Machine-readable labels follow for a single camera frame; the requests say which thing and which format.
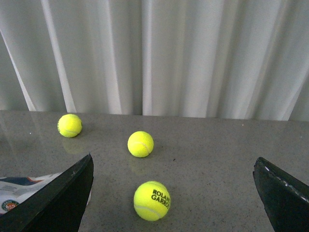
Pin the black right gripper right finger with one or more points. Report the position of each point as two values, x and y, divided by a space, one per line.
285 198

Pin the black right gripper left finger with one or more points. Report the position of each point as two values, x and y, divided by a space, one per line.
57 207

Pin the white blue tennis ball can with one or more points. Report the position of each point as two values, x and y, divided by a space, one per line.
16 190

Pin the plain yellow tennis ball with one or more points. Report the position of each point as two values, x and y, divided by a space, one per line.
140 144

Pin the far centre Roland Garros ball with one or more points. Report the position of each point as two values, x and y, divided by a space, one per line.
69 125

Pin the roland garros ball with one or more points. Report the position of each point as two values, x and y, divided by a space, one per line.
152 201
69 125

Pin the near right Roland Garros ball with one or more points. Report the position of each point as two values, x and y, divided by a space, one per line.
152 201

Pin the white pleated curtain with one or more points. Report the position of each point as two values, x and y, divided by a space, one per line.
240 59

